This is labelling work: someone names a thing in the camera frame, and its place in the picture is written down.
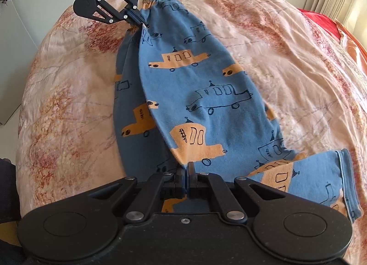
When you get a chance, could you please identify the person's leg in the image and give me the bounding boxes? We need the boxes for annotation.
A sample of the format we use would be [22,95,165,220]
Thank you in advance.
[0,158,33,265]

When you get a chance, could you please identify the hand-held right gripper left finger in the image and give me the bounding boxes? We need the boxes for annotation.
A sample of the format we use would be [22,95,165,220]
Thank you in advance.
[87,167,187,223]

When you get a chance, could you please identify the blue pants with car print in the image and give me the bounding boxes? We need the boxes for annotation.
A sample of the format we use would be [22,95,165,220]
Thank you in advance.
[113,0,362,222]

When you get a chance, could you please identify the red pillow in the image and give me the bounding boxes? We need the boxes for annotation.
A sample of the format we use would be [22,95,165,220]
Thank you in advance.
[297,8,342,42]

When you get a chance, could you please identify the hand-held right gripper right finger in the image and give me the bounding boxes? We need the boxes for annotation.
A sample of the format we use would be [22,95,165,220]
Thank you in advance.
[187,162,284,223]

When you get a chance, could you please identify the orange bed sheet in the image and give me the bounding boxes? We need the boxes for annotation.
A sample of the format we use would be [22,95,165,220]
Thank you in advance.
[333,18,367,66]

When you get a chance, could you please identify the peach floral blanket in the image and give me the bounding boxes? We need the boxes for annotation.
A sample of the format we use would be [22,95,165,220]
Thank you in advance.
[16,0,367,225]

